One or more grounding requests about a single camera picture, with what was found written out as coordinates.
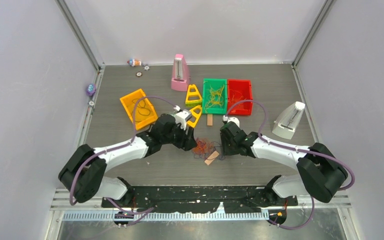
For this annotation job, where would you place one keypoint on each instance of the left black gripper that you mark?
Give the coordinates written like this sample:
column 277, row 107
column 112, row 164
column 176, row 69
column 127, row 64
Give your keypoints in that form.
column 187, row 141

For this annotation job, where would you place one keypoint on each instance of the orange plastic bin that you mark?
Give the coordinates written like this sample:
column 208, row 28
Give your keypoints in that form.
column 140, row 112

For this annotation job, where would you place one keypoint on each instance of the red plastic bin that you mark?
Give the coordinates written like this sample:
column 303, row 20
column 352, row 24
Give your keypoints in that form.
column 239, row 90

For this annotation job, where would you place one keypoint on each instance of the pink metronome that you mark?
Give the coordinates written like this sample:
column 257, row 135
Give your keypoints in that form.
column 180, row 78

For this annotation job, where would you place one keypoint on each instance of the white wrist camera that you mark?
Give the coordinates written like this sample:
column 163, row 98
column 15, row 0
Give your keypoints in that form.
column 231, row 119
column 182, row 116

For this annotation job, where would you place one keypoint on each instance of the purple toy ball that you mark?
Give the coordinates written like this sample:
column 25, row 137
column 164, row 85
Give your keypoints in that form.
column 91, row 89

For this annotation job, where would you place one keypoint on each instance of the yellow triangle block lower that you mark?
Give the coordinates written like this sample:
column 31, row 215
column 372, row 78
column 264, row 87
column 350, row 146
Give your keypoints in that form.
column 196, row 113

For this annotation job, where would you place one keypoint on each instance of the white metronome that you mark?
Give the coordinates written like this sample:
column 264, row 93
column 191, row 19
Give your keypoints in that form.
column 287, row 122

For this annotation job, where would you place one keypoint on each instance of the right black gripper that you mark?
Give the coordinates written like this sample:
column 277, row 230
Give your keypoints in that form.
column 226, row 151

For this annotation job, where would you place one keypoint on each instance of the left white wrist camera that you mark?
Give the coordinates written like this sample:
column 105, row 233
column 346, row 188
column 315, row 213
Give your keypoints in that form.
column 182, row 116

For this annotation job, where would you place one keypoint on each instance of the green plastic bin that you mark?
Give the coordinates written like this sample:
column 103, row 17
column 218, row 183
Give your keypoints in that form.
column 214, row 96

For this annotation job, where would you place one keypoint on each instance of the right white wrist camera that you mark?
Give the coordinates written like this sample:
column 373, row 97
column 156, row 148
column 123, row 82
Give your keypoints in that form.
column 231, row 119

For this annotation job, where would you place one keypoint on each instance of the small wooden block upright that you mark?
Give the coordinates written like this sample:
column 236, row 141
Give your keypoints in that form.
column 209, row 120

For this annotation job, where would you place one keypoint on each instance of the yellow triangle block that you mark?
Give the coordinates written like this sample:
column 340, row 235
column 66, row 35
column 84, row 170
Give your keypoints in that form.
column 193, row 96
column 196, row 113

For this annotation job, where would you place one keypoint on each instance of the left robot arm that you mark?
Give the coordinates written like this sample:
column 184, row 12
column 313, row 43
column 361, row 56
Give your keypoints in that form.
column 84, row 173

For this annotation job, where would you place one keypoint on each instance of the small toy figurine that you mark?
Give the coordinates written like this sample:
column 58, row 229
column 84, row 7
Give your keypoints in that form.
column 134, row 62

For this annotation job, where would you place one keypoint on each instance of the yellow triangle block upper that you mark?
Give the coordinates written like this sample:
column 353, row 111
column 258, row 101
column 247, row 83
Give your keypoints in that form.
column 193, row 96

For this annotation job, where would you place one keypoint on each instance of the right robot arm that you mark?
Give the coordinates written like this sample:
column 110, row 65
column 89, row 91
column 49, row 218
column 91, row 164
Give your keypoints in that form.
column 318, row 175

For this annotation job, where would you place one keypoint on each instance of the flat wooden block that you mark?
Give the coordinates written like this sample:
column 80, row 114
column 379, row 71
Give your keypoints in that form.
column 212, row 157

